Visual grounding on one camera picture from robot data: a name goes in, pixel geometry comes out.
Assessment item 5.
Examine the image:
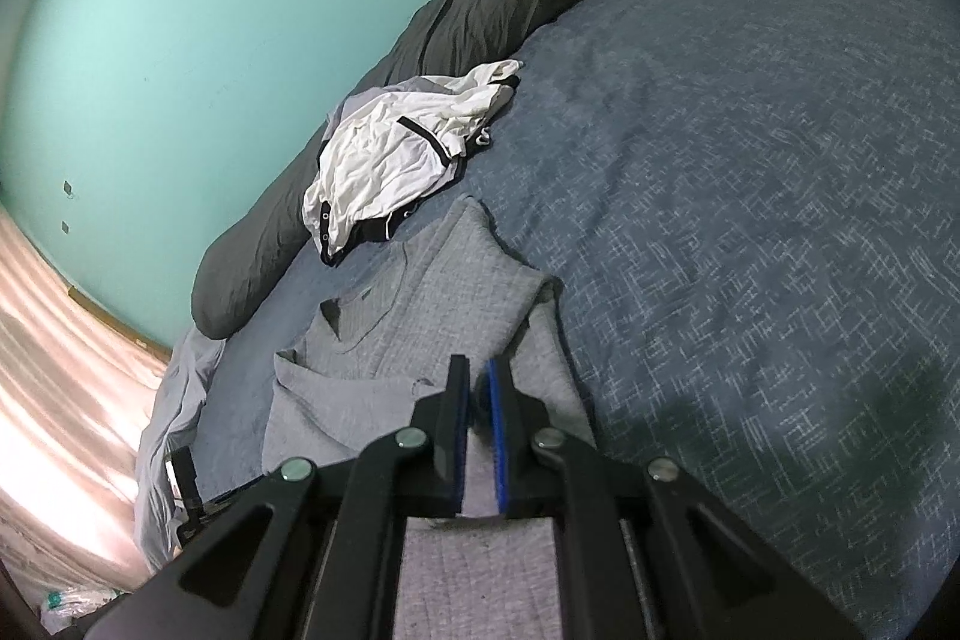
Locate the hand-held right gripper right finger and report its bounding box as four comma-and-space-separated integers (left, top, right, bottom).
486, 356, 863, 640

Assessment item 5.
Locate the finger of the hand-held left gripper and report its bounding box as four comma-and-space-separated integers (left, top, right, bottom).
165, 447, 252, 530

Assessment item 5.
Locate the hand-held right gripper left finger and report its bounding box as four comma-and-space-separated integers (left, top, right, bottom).
82, 355, 472, 640

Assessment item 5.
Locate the grey knit sweater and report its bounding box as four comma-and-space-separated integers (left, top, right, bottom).
259, 195, 597, 640

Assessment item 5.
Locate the light grey blanket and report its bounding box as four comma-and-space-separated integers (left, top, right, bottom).
133, 329, 226, 573

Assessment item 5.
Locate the pink curtain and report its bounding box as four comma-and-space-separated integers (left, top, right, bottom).
0, 205, 173, 603

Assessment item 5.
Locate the clear plastic bag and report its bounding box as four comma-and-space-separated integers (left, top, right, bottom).
37, 584, 128, 637

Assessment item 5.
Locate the white grey jacket black trim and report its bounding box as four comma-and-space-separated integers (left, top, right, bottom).
302, 59, 524, 268

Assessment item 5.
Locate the blue patterned bed cover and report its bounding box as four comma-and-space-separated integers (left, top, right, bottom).
176, 0, 960, 640

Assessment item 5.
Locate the dark grey long pillow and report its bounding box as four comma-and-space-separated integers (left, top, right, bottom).
191, 0, 631, 341

